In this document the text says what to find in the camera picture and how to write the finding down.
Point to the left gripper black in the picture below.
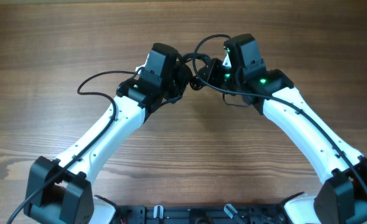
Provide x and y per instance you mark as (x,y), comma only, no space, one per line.
(185,73)

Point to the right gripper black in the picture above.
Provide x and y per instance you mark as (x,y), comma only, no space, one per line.
(211,77)

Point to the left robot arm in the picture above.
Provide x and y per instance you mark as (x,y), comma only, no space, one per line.
(60,190)

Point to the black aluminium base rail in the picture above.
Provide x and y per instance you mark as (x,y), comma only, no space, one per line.
(228,214)

